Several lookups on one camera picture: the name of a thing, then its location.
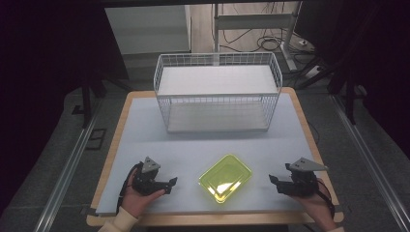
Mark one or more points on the dark curtain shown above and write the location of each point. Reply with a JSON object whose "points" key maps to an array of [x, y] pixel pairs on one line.
{"points": [[370, 42], [48, 48]]}

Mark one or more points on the white power strip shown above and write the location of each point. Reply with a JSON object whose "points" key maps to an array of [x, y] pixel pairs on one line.
{"points": [[313, 72]]}

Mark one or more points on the wooden table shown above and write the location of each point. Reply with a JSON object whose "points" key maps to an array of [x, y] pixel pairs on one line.
{"points": [[199, 219]]}

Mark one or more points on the black tripod stand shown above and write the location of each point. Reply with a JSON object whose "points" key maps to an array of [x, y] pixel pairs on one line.
{"points": [[86, 96], [349, 96]]}

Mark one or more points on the white cabinet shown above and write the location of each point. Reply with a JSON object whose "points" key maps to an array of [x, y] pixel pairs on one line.
{"points": [[148, 29]]}

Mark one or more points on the black floor bracket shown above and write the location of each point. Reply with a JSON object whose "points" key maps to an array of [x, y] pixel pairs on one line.
{"points": [[96, 139]]}

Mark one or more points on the white metal stand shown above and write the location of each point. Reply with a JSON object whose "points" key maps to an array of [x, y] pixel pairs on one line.
{"points": [[254, 21]]}

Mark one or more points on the person's right hand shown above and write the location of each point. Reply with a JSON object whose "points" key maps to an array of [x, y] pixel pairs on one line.
{"points": [[314, 206]]}

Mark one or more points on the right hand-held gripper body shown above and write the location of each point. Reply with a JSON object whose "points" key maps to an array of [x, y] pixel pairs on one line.
{"points": [[301, 180]]}

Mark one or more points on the yellow-green plastic tray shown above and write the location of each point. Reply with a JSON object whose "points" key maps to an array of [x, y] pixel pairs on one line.
{"points": [[225, 178]]}

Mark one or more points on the metal floor rail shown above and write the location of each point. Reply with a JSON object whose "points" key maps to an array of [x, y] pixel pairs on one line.
{"points": [[374, 161], [64, 174]]}

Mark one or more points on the grey table mat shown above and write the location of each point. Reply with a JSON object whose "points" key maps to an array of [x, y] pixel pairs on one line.
{"points": [[187, 151]]}

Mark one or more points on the person's left hand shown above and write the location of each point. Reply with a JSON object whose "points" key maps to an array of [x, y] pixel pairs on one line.
{"points": [[138, 201]]}

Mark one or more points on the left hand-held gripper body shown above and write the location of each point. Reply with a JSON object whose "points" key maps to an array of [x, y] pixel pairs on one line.
{"points": [[145, 180]]}

